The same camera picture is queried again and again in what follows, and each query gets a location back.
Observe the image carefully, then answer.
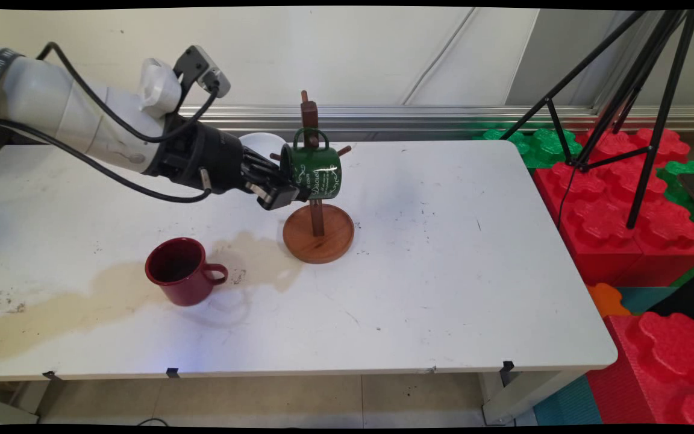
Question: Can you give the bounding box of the white table leg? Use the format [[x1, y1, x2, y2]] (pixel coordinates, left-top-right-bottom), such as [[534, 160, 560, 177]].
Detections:
[[478, 370, 584, 426]]

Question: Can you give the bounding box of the white wall cable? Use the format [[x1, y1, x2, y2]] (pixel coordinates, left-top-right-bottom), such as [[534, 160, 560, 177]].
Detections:
[[402, 8, 479, 105]]

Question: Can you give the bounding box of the white ribbed camera mount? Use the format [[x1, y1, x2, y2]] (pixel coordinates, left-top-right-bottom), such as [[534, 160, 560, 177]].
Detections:
[[138, 58, 183, 119]]

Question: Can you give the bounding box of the teal foam mat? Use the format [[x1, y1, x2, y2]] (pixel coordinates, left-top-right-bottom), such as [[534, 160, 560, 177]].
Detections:
[[532, 375, 604, 426]]

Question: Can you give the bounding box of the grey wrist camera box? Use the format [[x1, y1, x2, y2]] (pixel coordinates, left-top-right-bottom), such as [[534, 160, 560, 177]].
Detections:
[[173, 45, 232, 98]]

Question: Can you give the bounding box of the silver metal wall rail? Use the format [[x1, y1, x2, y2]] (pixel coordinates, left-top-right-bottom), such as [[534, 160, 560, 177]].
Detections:
[[175, 105, 694, 136]]

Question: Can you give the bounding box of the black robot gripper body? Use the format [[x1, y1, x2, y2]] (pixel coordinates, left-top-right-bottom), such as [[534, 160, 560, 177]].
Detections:
[[157, 115, 246, 195]]

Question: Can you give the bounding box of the dark red mug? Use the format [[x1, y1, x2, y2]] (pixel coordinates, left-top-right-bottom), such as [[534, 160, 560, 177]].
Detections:
[[145, 237, 229, 307]]

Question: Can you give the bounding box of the wooden mug tree stand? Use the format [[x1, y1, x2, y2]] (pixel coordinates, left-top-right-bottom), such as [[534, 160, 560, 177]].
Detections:
[[270, 90, 355, 265]]

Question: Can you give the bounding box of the orange foam piece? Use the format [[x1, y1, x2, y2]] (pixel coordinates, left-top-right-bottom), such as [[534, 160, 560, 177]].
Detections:
[[586, 283, 632, 319]]

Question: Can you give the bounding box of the black camera cable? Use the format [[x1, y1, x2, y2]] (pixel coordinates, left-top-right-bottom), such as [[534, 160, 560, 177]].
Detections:
[[35, 41, 222, 144]]

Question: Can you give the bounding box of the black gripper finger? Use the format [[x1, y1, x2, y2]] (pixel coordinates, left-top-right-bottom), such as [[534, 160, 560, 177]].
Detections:
[[245, 180, 301, 212], [242, 148, 291, 185]]

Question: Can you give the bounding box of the green enamel mug white lettering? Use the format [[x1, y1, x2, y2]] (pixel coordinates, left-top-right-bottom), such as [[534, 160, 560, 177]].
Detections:
[[279, 127, 343, 201]]

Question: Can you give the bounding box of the green foam block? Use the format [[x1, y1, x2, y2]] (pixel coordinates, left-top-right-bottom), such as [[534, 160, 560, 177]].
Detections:
[[474, 127, 583, 170], [656, 160, 694, 255]]

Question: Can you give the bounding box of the blue bowl white inside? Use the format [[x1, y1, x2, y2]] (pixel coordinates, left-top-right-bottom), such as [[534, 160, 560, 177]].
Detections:
[[239, 131, 288, 159]]

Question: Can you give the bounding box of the black camera tripod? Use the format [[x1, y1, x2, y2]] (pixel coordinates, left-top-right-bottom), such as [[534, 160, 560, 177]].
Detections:
[[501, 9, 694, 230]]

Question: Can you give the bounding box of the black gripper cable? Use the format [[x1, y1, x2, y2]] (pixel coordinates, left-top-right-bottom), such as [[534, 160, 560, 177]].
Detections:
[[0, 116, 213, 204]]

